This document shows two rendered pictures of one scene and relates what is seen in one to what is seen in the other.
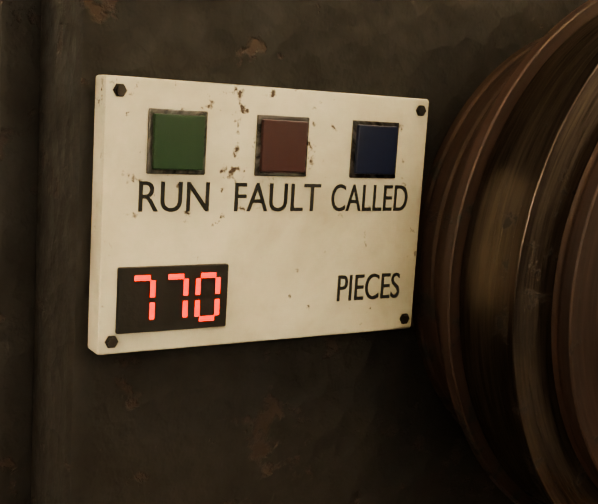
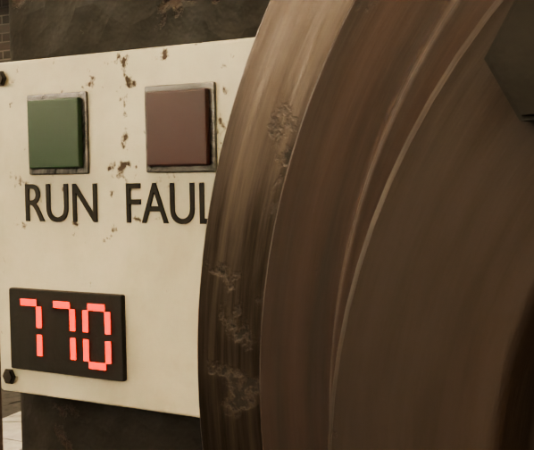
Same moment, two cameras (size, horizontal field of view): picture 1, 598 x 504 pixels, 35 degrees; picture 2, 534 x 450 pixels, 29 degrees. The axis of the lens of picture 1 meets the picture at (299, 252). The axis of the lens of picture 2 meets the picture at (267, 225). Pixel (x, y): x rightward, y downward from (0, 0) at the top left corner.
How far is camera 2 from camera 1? 0.67 m
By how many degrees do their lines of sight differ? 65
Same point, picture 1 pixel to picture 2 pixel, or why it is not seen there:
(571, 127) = (287, 13)
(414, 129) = not seen: hidden behind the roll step
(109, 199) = (0, 206)
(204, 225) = (95, 240)
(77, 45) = (12, 37)
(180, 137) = (52, 127)
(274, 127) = (159, 102)
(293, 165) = (188, 154)
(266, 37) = not seen: outside the picture
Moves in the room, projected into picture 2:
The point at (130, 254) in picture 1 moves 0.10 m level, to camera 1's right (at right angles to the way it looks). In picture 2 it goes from (22, 272) to (69, 290)
